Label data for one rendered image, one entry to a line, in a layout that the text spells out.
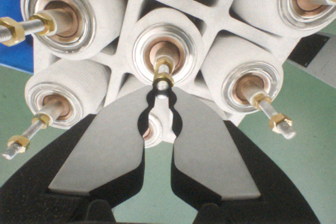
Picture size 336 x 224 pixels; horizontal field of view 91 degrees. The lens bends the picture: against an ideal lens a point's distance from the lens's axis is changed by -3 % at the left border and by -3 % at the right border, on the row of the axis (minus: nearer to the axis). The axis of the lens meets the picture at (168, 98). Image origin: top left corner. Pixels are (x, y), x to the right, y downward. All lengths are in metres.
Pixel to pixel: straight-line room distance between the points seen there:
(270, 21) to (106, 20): 0.18
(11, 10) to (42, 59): 0.19
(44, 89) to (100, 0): 0.14
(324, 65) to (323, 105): 0.37
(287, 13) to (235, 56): 0.07
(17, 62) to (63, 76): 0.24
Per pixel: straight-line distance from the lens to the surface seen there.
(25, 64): 0.48
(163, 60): 0.17
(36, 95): 0.29
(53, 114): 0.26
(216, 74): 0.23
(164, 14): 0.20
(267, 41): 0.32
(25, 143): 0.23
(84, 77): 0.27
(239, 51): 0.24
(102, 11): 0.21
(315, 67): 0.39
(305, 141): 0.82
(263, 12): 0.23
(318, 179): 1.06
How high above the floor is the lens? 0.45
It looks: 59 degrees down
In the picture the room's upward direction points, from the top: 180 degrees clockwise
